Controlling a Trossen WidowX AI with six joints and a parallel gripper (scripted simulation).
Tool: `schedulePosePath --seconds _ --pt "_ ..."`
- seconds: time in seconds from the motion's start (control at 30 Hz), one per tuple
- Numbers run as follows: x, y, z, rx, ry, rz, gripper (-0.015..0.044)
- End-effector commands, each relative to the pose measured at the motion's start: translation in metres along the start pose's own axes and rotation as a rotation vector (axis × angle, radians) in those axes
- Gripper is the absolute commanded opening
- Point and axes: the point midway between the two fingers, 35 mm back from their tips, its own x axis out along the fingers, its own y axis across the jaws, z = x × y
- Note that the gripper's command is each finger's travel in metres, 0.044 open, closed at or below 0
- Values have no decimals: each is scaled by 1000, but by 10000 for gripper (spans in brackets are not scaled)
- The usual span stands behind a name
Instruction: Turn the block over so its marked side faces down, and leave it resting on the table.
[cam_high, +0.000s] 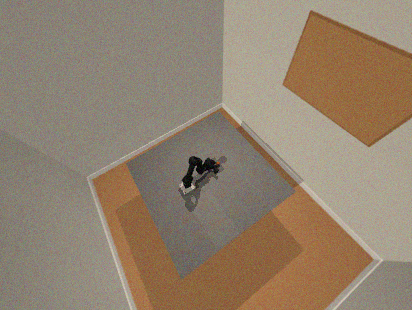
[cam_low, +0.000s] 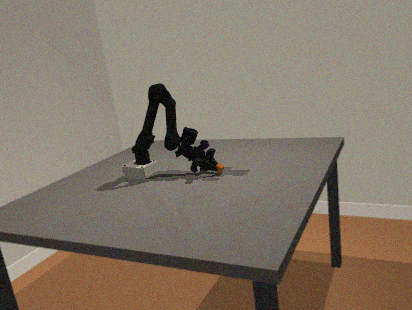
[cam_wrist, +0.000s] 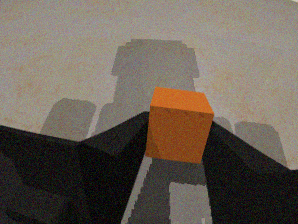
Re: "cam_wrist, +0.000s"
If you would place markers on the orange block with black square mark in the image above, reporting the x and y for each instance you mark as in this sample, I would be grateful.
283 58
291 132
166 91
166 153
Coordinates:
179 123

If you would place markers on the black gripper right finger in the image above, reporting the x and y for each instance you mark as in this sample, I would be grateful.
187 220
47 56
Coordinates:
245 186

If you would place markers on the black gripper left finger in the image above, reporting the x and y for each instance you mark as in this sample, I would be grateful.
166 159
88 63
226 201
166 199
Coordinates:
97 174

